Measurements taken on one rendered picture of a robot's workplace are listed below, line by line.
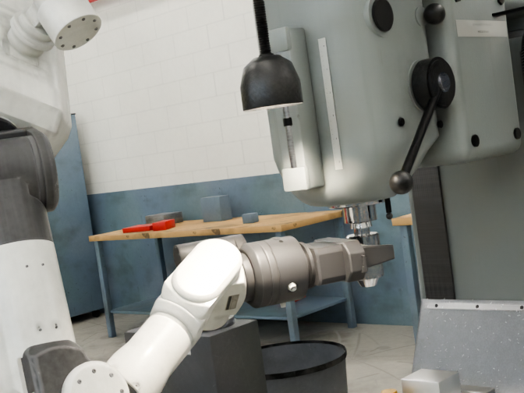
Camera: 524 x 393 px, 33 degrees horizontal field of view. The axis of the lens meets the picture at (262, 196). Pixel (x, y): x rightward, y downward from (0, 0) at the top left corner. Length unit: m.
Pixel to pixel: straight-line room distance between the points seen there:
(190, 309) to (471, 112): 0.50
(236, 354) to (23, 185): 0.59
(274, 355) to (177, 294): 2.46
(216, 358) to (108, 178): 7.18
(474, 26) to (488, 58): 0.06
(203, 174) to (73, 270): 1.77
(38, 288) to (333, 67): 0.46
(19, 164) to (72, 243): 7.53
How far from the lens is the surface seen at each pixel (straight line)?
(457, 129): 1.26
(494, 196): 1.55
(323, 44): 1.14
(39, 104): 1.13
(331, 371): 3.15
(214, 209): 7.04
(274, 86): 1.00
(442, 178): 1.59
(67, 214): 8.53
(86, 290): 8.64
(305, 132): 1.13
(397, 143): 1.15
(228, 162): 7.33
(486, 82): 1.33
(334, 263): 1.17
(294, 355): 3.52
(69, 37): 1.13
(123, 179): 8.40
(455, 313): 1.61
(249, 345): 1.50
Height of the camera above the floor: 1.40
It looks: 3 degrees down
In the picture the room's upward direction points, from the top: 8 degrees counter-clockwise
